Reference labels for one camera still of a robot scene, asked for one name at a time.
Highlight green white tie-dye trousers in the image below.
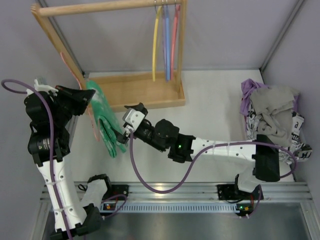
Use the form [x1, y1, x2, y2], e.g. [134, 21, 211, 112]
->
[86, 80, 127, 158]

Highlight pink clothes hanger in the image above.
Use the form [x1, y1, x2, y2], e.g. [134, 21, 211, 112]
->
[59, 52, 100, 142]

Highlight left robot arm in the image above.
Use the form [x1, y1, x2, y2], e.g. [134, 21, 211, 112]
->
[24, 85, 111, 240]

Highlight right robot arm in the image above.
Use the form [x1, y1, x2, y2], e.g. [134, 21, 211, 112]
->
[114, 103, 281, 194]

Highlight yellow clothes hanger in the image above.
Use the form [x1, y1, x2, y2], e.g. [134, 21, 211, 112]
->
[152, 6, 163, 82]

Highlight blue clothes hanger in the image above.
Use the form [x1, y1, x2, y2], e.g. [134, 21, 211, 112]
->
[162, 6, 171, 82]

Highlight coral clothes hanger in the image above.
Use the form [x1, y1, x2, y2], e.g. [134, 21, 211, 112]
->
[170, 5, 181, 80]

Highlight wooden clothes rack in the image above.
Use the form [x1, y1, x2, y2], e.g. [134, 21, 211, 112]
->
[30, 0, 188, 112]

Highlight grey garment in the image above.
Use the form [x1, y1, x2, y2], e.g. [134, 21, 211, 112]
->
[250, 85, 300, 147]

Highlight black white printed garment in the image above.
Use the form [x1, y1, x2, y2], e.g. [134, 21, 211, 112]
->
[244, 103, 313, 162]

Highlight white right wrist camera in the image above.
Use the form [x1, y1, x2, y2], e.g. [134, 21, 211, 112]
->
[122, 107, 146, 132]

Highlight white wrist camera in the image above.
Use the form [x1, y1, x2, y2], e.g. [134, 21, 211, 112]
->
[33, 76, 59, 95]
[122, 107, 146, 132]

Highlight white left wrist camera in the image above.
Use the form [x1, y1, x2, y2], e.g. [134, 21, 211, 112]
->
[33, 76, 59, 95]

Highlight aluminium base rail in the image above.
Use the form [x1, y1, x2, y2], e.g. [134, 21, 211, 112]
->
[41, 181, 313, 201]

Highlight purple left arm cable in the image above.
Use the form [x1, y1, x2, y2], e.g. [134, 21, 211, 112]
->
[1, 79, 128, 240]

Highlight light blue cable duct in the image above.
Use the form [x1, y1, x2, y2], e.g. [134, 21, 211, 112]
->
[99, 202, 253, 214]

